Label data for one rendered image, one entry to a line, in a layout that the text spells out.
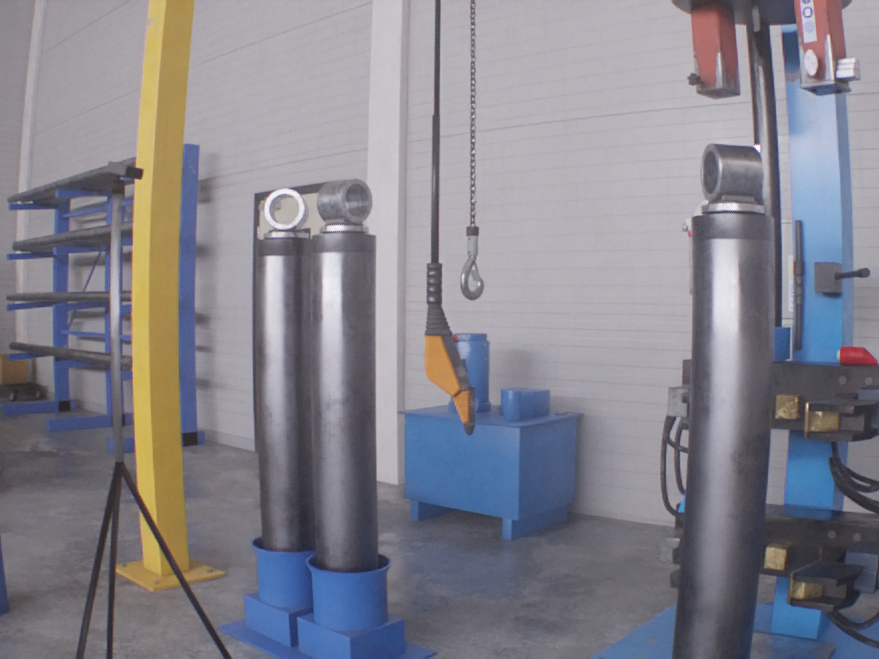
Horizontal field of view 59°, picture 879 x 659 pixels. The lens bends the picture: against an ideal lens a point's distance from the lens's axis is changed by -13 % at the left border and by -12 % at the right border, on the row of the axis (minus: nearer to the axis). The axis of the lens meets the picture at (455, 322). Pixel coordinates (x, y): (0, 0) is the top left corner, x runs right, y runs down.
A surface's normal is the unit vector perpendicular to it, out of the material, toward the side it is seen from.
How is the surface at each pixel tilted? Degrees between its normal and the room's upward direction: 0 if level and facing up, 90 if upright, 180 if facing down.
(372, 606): 90
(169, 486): 90
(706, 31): 90
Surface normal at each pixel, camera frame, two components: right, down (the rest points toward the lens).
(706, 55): -0.79, 0.01
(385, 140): -0.64, 0.02
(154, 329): 0.77, 0.02
